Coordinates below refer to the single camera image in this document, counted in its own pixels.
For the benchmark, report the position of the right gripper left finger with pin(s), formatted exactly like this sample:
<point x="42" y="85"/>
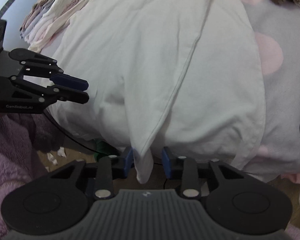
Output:
<point x="110" y="168"/>

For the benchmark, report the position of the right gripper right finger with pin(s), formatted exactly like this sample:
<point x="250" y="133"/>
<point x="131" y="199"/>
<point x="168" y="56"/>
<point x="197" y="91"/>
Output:
<point x="185" y="170"/>

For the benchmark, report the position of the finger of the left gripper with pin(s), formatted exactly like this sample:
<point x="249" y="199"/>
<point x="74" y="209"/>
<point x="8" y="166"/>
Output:
<point x="69" y="81"/>
<point x="67" y="94"/>

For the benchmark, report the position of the cream white long-sleeve shirt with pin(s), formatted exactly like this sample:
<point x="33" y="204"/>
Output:
<point x="183" y="74"/>

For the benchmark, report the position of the purple fleece sleeve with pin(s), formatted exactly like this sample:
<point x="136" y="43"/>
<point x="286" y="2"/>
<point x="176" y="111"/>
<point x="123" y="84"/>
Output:
<point x="22" y="136"/>

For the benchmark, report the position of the folded grey garment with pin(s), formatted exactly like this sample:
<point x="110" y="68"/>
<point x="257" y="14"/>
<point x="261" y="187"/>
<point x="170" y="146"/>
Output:
<point x="45" y="8"/>

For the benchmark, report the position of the folded pink garment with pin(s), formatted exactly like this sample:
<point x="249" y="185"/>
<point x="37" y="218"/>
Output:
<point x="56" y="26"/>

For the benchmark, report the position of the folded white garment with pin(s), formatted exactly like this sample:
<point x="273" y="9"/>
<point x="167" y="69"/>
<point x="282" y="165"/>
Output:
<point x="58" y="8"/>

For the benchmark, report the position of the folded beige garment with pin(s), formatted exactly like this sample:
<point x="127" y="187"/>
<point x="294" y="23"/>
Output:
<point x="36" y="8"/>

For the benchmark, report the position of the grey pink-dotted bed cover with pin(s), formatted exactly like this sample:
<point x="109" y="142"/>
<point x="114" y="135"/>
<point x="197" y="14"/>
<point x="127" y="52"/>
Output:
<point x="277" y="32"/>

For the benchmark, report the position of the grey wall switch panel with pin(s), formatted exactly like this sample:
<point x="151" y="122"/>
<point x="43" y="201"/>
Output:
<point x="6" y="6"/>

